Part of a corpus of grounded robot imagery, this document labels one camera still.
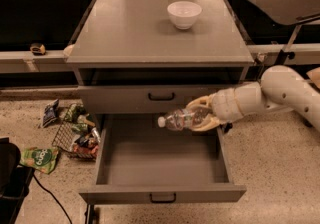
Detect green snack packet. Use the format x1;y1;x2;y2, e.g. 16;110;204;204
64;103;85;122

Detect black tray stand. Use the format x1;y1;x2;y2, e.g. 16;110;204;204
247;0;320;65

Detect clear plastic water bottle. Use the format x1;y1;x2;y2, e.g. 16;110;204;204
158;107;212;131

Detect black cable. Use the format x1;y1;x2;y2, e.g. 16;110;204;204
32;173;74;224

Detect white ceramic bowl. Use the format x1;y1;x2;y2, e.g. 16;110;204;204
167;1;202;30

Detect black wire basket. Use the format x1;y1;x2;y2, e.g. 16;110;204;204
52;121;99;160

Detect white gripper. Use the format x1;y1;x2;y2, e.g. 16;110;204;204
187;88;242;132

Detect grey drawer cabinet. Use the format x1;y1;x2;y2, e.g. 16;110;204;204
65;0;256;134

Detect green snack bag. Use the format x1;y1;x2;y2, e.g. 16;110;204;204
20;147;59;174

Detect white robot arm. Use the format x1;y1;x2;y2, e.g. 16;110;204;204
187;65;320;131

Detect closed grey upper drawer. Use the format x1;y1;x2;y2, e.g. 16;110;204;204
78;85;227;114

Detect open grey middle drawer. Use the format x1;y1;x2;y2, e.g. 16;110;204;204
79;114;246;205

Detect dark blue snack bag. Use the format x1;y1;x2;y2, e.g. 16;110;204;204
42;99;59;127

